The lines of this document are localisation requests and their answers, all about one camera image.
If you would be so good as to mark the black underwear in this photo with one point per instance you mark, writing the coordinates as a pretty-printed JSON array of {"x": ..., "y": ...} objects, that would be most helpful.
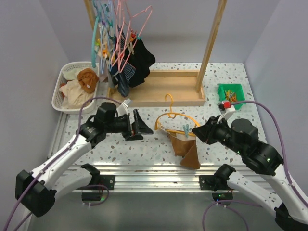
[{"x": 142, "y": 59}]

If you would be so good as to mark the teal plastic hanger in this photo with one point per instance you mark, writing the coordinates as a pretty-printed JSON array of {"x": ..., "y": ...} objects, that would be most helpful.
[{"x": 93, "y": 44}]

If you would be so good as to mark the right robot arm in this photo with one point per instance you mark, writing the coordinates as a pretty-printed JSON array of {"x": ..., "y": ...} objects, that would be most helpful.
[{"x": 286, "y": 202}]

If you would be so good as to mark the mauve cream underwear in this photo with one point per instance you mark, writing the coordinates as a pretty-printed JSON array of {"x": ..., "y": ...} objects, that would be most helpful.
[{"x": 104, "y": 48}]

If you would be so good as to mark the light blue clothespin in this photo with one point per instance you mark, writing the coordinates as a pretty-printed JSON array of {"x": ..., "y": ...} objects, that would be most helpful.
[{"x": 186, "y": 130}]

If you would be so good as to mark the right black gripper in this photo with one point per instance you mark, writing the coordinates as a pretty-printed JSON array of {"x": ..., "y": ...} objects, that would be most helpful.
[{"x": 205, "y": 133}]

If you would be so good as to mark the striped navy underwear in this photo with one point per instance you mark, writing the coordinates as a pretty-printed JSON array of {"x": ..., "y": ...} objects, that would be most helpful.
[{"x": 122, "y": 74}]

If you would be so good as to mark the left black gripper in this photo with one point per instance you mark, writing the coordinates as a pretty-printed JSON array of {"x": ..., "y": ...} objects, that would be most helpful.
[{"x": 137, "y": 128}]

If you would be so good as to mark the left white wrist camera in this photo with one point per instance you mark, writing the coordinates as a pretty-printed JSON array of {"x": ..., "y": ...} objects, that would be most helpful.
[{"x": 122, "y": 109}]

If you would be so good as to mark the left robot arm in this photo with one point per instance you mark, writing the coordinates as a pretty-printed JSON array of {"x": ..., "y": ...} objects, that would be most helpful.
[{"x": 39, "y": 189}]

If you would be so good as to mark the light green cloth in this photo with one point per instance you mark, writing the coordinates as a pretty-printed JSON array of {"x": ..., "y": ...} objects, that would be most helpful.
[{"x": 70, "y": 75}]

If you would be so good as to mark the colourful clips in bin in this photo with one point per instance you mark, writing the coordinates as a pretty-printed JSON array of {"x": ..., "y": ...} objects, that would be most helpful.
[{"x": 230, "y": 96}]

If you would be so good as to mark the wooden clothes rack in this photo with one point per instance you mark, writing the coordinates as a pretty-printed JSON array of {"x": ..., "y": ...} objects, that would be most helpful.
[{"x": 186, "y": 86}]

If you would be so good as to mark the brown cloth in basket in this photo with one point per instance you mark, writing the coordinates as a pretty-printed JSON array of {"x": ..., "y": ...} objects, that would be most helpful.
[{"x": 88, "y": 80}]

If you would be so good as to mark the aluminium mounting rail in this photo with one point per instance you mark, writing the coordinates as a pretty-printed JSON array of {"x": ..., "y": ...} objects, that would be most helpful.
[{"x": 151, "y": 166}]

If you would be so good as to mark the green clip bin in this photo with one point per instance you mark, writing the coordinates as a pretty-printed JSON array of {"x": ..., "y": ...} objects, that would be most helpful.
[{"x": 237, "y": 88}]

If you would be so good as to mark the yellow plastic hanger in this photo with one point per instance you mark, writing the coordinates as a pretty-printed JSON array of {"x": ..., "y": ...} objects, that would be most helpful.
[{"x": 172, "y": 115}]

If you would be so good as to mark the pink wire hanger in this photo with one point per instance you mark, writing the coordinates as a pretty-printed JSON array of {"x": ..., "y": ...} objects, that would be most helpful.
[{"x": 129, "y": 27}]

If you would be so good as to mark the brown underwear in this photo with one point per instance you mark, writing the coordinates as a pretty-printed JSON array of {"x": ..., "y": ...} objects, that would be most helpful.
[{"x": 186, "y": 148}]

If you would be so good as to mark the blue wire hanger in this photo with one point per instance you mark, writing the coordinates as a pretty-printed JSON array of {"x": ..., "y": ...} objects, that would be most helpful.
[{"x": 105, "y": 12}]

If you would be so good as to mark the white laundry basket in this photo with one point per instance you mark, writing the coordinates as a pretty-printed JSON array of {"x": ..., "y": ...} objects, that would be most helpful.
[{"x": 57, "y": 97}]

